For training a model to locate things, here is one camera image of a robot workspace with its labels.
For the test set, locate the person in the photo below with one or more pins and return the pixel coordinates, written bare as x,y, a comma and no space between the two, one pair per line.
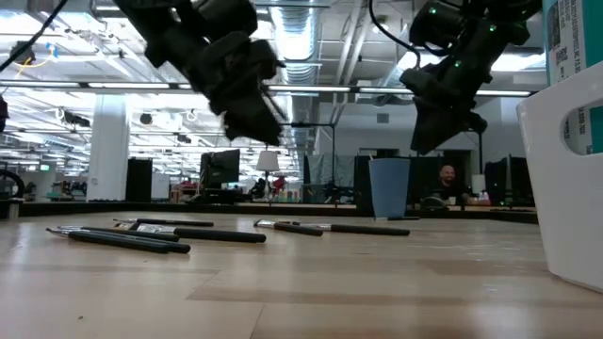
447,176

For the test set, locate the silver ceiling duct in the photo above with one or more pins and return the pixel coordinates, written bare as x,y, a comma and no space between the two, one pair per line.
294,28

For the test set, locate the black gantry frame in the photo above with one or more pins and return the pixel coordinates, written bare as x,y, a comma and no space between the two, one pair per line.
320,124

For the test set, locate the background black robot arm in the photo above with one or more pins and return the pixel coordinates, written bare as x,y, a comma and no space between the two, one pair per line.
337,190

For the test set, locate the black partition panel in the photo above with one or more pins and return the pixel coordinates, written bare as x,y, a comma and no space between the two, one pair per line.
360,183

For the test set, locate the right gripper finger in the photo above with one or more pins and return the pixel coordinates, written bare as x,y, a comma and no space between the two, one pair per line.
438,127

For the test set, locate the white plastic bin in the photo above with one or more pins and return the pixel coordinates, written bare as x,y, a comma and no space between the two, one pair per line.
556,212

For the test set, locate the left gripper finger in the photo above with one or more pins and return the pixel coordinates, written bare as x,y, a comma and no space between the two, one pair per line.
254,122

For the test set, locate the black cabinet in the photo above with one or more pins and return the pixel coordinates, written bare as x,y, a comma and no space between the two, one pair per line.
139,181

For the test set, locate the black aluminium table frame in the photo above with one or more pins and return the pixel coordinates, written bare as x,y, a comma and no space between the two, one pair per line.
141,207

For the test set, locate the suspended linear light bar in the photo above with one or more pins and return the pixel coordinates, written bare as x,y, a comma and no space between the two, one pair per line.
94,85

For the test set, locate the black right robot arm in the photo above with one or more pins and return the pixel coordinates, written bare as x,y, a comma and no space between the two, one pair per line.
471,23

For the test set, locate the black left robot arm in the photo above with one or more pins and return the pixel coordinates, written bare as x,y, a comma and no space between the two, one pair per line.
160,28

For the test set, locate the white shade table lamp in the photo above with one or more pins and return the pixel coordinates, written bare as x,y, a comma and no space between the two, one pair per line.
267,161

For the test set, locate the white column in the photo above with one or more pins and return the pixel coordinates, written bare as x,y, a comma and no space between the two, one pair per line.
108,150

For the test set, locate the blue plastic cup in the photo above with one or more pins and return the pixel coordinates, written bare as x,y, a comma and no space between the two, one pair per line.
389,188

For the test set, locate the thick black paintbrush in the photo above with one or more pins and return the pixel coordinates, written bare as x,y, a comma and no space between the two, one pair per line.
221,235

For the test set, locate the black computer monitor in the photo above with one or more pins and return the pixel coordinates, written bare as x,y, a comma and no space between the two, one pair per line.
220,168

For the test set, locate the teal paint bottle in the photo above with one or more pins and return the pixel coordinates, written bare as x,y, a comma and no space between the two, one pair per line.
565,42

